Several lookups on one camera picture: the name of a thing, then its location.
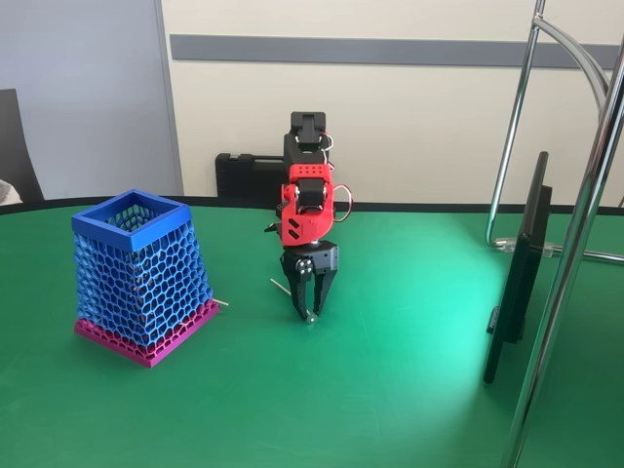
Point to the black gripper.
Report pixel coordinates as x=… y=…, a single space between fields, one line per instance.
x=319 y=259

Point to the thin tan stick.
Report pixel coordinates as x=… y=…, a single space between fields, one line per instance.
x=280 y=286

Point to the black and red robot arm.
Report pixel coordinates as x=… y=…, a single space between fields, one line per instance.
x=309 y=225

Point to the blue and pink lattice basket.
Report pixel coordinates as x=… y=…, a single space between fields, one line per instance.
x=141 y=278

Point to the green cloth with black rim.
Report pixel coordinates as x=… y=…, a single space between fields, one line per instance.
x=244 y=400

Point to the black plastic tool case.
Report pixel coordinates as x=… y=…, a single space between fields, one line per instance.
x=248 y=173

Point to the flat LED light panel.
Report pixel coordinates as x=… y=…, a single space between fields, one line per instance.
x=519 y=283

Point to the chrome tube stand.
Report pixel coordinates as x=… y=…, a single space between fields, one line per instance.
x=514 y=122

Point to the grey cloth bundle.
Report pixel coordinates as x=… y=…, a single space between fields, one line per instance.
x=9 y=192

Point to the black chair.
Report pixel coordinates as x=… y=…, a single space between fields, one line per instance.
x=17 y=141

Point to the small black wrist camera mount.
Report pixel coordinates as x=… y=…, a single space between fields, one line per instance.
x=272 y=227

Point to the clear plastic bracket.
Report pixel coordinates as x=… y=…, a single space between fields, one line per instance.
x=504 y=244

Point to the grey wall rail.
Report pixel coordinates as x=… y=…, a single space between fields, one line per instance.
x=390 y=51

